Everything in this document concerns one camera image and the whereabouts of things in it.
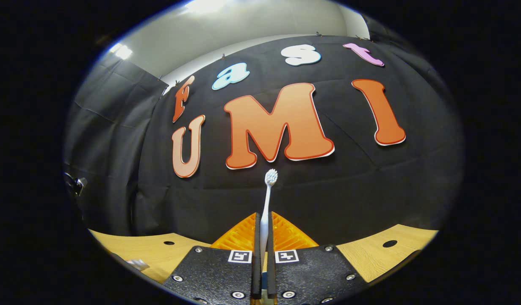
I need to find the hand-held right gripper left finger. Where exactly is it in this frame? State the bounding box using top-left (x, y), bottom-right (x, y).
top-left (163, 212), bottom-right (261, 305)

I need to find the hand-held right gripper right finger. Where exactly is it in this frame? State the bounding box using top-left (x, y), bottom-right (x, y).
top-left (267, 211), bottom-right (368, 305)

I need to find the white toothbrush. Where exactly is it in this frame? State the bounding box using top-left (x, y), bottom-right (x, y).
top-left (260, 168), bottom-right (279, 257)

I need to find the wooden desktop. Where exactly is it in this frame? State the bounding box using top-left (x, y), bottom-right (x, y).
top-left (88, 224), bottom-right (439, 284)

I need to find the black side curtain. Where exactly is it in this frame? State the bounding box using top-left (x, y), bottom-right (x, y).
top-left (63, 53), bottom-right (169, 238)

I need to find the black backdrop cloth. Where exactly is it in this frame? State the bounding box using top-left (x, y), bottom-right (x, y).
top-left (133, 35), bottom-right (465, 247)

